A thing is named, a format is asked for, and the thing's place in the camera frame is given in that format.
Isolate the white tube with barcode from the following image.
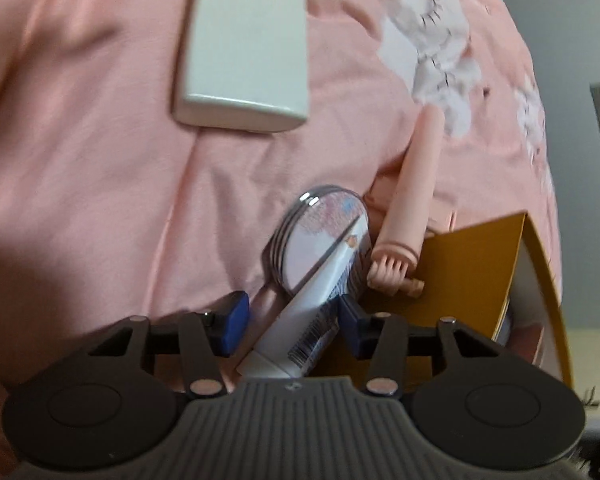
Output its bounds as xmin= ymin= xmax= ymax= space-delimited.
xmin=236 ymin=220 xmax=372 ymax=380

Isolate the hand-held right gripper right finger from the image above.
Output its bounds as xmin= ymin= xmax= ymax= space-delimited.
xmin=338 ymin=294 xmax=502 ymax=397

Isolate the orange cardboard box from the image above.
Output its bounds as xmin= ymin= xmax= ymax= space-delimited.
xmin=310 ymin=211 xmax=575 ymax=393

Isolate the small pink case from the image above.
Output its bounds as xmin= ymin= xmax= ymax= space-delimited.
xmin=426 ymin=209 xmax=457 ymax=235

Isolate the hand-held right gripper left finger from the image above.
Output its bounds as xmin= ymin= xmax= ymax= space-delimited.
xmin=86 ymin=290 xmax=251 ymax=397

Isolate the round silver mirror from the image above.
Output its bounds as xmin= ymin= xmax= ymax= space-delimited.
xmin=261 ymin=185 xmax=370 ymax=297

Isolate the pink cloud print blanket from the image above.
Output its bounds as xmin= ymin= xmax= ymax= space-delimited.
xmin=0 ymin=0 xmax=563 ymax=478

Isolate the white rectangular box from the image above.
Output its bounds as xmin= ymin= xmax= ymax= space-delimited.
xmin=172 ymin=0 xmax=311 ymax=134

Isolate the pink stick handle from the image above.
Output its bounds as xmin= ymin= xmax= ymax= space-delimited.
xmin=366 ymin=105 xmax=447 ymax=300

